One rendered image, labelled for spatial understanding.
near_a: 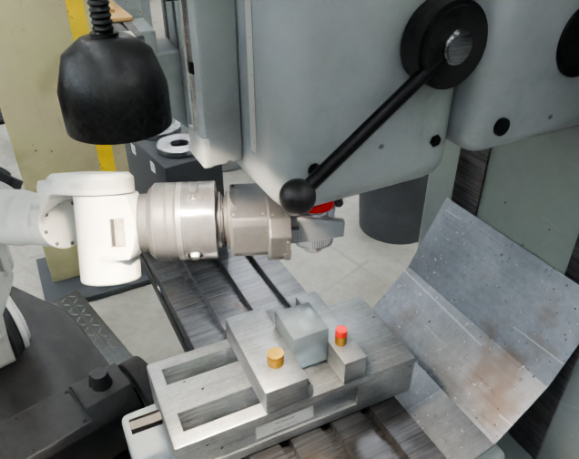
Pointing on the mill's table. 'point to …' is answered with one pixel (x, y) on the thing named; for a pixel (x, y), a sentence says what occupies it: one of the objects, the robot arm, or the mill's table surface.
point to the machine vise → (228, 440)
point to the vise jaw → (297, 388)
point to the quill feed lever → (447, 56)
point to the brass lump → (275, 357)
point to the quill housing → (331, 95)
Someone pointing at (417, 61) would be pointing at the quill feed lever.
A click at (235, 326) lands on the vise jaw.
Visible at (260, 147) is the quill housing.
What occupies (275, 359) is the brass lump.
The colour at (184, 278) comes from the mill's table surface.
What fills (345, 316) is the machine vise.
